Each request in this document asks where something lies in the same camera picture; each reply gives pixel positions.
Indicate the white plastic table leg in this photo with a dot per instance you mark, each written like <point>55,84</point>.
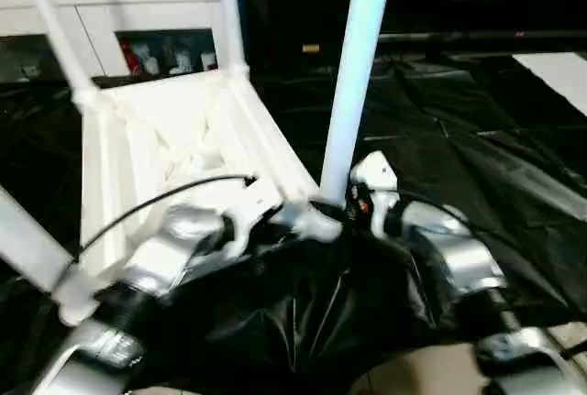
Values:
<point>55,28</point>
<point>231,10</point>
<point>32,248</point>
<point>353,74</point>

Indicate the white plastic table top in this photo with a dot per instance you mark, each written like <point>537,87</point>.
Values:
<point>183,138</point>

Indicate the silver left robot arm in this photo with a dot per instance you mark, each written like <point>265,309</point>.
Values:
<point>165,257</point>

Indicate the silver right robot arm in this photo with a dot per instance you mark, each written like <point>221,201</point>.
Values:
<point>459,257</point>

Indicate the black table mat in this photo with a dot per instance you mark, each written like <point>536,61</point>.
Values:
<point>477,166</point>

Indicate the small yellow label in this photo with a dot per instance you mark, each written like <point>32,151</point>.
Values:
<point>311,48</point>

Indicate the white flat sheet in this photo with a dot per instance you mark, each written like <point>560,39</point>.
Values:
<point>559,76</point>

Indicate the white glass-door cabinet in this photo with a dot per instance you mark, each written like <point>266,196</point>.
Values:
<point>138,10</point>

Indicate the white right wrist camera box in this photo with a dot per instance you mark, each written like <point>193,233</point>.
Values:
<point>376,175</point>

